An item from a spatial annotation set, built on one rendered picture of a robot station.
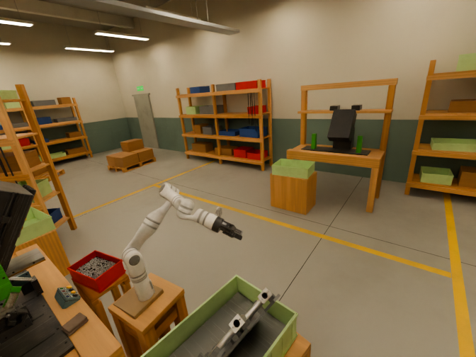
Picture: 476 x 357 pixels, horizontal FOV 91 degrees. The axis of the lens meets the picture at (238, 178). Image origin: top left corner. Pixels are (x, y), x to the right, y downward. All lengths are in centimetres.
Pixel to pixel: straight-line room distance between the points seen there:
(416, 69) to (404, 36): 59
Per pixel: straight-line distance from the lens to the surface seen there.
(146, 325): 156
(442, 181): 517
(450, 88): 543
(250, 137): 603
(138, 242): 153
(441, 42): 544
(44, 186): 459
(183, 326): 138
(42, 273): 223
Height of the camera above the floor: 200
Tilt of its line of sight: 21 degrees down
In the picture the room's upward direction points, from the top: 5 degrees counter-clockwise
